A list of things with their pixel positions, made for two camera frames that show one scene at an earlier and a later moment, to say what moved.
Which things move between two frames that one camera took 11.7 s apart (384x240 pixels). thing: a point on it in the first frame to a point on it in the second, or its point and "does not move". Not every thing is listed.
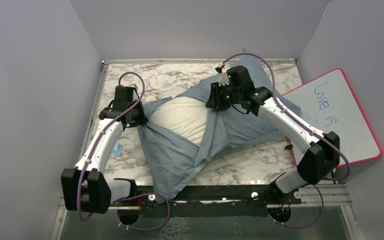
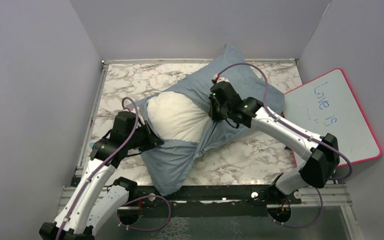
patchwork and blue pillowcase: x=243 y=108 to x=226 y=65
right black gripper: x=215 y=101 does not move
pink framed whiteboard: x=330 y=104 does not move
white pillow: x=186 y=116 does not move
